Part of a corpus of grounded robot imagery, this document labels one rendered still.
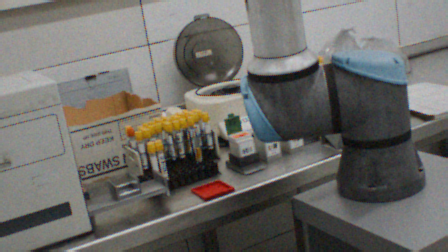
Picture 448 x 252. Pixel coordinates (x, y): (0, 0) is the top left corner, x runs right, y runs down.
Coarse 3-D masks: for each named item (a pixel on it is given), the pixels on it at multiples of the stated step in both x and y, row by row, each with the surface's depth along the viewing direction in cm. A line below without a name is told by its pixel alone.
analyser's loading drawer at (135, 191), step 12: (108, 180) 111; (132, 180) 112; (156, 180) 116; (120, 192) 112; (132, 192) 109; (144, 192) 110; (156, 192) 111; (168, 192) 112; (96, 204) 108; (108, 204) 107; (120, 204) 108
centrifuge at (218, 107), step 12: (216, 84) 166; (228, 84) 167; (192, 96) 157; (204, 96) 151; (216, 96) 149; (228, 96) 148; (240, 96) 147; (192, 108) 155; (204, 108) 147; (216, 108) 146; (228, 108) 147; (240, 108) 148; (216, 120) 147; (216, 132) 148; (252, 132) 144; (228, 144) 144
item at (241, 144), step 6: (240, 132) 127; (234, 138) 123; (240, 138) 123; (246, 138) 124; (252, 138) 124; (234, 144) 124; (240, 144) 123; (246, 144) 123; (252, 144) 124; (234, 150) 125; (240, 150) 123; (246, 150) 124; (252, 150) 124; (240, 156) 123
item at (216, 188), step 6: (216, 180) 119; (204, 186) 118; (210, 186) 118; (216, 186) 118; (222, 186) 117; (228, 186) 115; (192, 192) 117; (198, 192) 115; (204, 192) 116; (210, 192) 115; (216, 192) 114; (222, 192) 113; (228, 192) 113; (204, 198) 111; (210, 198) 112
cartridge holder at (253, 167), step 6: (234, 156) 125; (246, 156) 123; (252, 156) 124; (258, 156) 125; (228, 162) 128; (234, 162) 126; (240, 162) 123; (246, 162) 124; (252, 162) 124; (258, 162) 125; (234, 168) 126; (240, 168) 123; (246, 168) 122; (252, 168) 122; (258, 168) 123; (246, 174) 122
